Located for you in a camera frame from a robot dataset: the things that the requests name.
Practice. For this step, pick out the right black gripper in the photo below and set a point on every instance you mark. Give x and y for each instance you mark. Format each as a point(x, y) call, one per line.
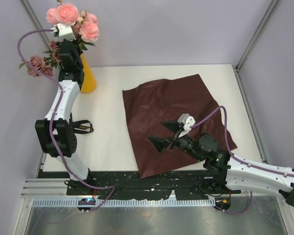
point(160, 143)

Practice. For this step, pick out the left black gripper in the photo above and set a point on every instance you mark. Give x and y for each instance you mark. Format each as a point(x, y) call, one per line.
point(75, 43)

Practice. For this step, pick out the dusky mauve rose stem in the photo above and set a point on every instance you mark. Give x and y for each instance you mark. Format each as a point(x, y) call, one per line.
point(46, 64)

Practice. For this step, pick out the pink rose stem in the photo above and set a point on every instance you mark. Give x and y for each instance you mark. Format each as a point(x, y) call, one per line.
point(86, 34)
point(85, 16)

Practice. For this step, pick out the black gold-lettered ribbon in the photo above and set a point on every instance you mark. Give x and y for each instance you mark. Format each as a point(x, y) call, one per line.
point(81, 127)

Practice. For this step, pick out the pink artificial flower bunch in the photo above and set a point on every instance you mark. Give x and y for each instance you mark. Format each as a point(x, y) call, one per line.
point(65, 13)

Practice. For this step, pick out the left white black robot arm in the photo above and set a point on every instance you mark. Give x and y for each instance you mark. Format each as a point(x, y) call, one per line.
point(56, 135)

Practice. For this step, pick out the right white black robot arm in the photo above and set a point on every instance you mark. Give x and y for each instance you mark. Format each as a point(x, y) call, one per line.
point(235, 172)

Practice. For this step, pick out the yellow cylindrical vase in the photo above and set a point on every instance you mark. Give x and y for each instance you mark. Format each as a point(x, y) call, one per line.
point(89, 83)

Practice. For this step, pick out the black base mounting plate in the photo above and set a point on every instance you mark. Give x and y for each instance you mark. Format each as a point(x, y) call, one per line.
point(127, 185)

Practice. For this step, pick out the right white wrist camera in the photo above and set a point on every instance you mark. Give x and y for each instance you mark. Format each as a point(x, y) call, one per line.
point(185, 121)

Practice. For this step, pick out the left aluminium frame post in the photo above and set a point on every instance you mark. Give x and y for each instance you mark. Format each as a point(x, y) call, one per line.
point(38, 29)

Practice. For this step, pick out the aluminium frame post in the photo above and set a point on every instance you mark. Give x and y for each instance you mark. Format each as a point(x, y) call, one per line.
point(38, 29)
point(265, 19)

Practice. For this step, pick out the white slotted cable duct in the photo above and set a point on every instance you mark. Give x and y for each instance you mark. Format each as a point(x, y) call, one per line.
point(86, 202)

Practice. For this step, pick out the right aluminium frame post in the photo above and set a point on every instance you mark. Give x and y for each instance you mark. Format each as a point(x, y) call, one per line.
point(265, 19)

